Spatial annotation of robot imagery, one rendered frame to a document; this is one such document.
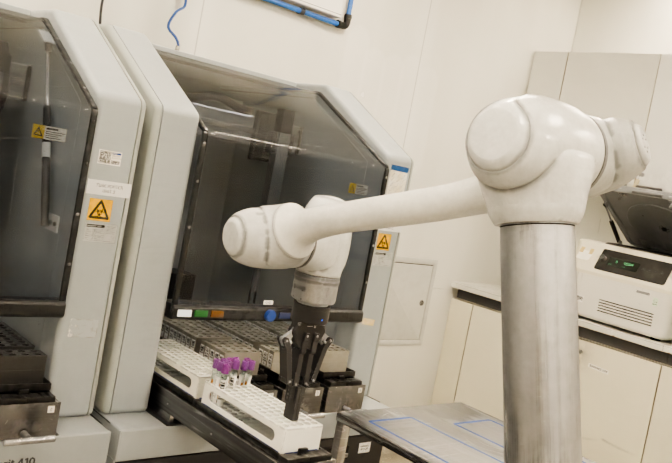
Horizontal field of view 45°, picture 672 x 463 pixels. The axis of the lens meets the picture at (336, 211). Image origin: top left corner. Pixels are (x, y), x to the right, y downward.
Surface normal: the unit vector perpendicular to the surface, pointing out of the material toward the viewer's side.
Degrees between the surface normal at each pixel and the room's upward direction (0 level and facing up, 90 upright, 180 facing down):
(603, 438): 90
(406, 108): 90
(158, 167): 90
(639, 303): 90
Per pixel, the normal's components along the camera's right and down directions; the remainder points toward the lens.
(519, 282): -0.63, -0.09
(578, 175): 0.71, 0.02
